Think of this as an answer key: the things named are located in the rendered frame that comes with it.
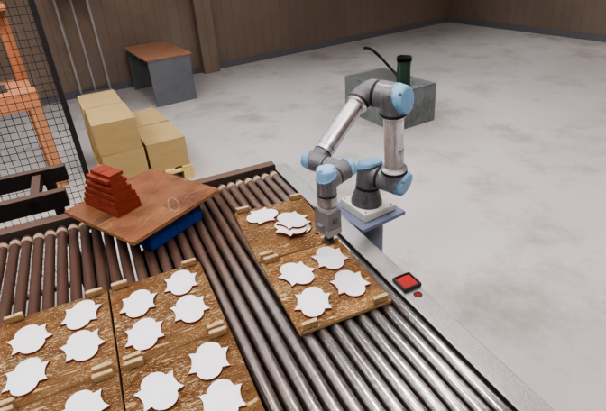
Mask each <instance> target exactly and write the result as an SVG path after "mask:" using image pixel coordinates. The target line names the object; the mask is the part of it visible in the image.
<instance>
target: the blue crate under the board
mask: <svg viewBox="0 0 606 411"><path fill-rule="evenodd" d="M201 219H202V214H201V210H200V205H199V206H197V207H195V208H194V209H192V210H191V211H189V212H187V213H186V214H184V215H183V216H181V217H180V218H178V219H177V220H175V221H173V222H172V223H170V224H168V225H167V226H165V227H163V228H162V229H160V230H159V231H158V232H156V233H154V234H153V235H151V236H149V237H148V238H146V239H145V240H143V241H141V242H139V243H138V244H139V245H141V246H143V247H145V248H147V249H149V250H151V251H154V250H156V249H157V248H159V247H160V246H162V244H164V243H165V242H167V241H169V240H170V239H172V238H173V237H175V236H176V235H178V234H179V233H181V232H183V231H184V230H186V229H187V228H189V227H190V226H191V225H192V224H195V223H196V222H198V221H199V220H201Z"/></svg>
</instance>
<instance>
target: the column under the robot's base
mask: <svg viewBox="0 0 606 411"><path fill-rule="evenodd" d="M337 207H338V208H340V209H341V215H342V216H344V217H345V218H346V219H347V220H348V221H349V222H350V223H351V224H352V225H353V226H354V227H356V228H357V229H358V230H359V231H360V232H361V233H362V234H363V235H364V236H365V237H366V238H368V239H369V240H370V241H371V242H372V243H373V244H374V245H375V246H376V247H377V248H379V249H380V250H381V251H382V248H383V225H384V224H386V223H387V222H389V221H392V220H394V219H396V218H398V217H400V216H403V215H404V214H405V213H406V211H404V210H403V209H401V208H399V207H398V206H395V210H393V211H391V212H388V213H387V214H385V215H381V216H379V217H377V218H375V219H372V220H371V221H369V222H366V223H365V222H363V221H362V220H360V219H359V218H357V217H356V216H354V215H352V214H351V213H349V212H348V211H346V210H345V209H343V208H342V207H341V202H339V203H337Z"/></svg>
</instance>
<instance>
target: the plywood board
mask: <svg viewBox="0 0 606 411"><path fill-rule="evenodd" d="M126 182H128V183H131V188H133V189H135V192H136V194H137V195H138V196H139V199H140V201H141V203H142V205H141V206H139V207H137V208H136V209H134V210H133V211H131V212H129V213H128V214H126V215H123V216H121V217H120V218H117V217H115V216H113V215H110V214H108V213H105V212H103V211H100V210H98V209H96V208H94V207H92V206H90V205H86V202H85V201H84V202H82V203H80V204H78V205H75V206H73V207H71V208H70V209H68V210H66V211H64V213H65V215H68V216H70V217H72V218H74V219H76V220H79V221H80V222H82V223H84V224H87V225H89V226H92V227H94V228H96V229H97V230H99V231H101V232H104V233H107V234H109V235H111V236H113V237H115V238H117V239H119V240H121V241H123V242H126V243H129V244H131V245H132V246H134V245H136V244H138V243H139V242H141V241H143V240H145V239H146V238H148V237H149V236H151V235H153V234H154V233H156V232H158V231H159V230H160V229H162V228H163V227H165V226H167V225H168V224H170V223H172V222H173V221H175V220H177V219H178V218H180V217H181V216H183V215H184V214H186V213H187V212H189V211H191V210H192V209H194V208H195V207H197V206H199V205H201V204H202V203H204V202H206V201H207V200H208V199H209V198H211V197H213V196H215V195H216V194H218V193H220V190H219V189H218V188H215V187H210V186H207V185H204V184H201V183H198V182H196V181H192V180H189V179H186V178H182V177H178V176H175V175H172V174H170V173H167V172H163V171H160V170H157V169H152V168H150V169H147V170H145V171H144V172H142V173H140V174H138V175H136V176H134V177H132V178H129V179H127V180H126Z"/></svg>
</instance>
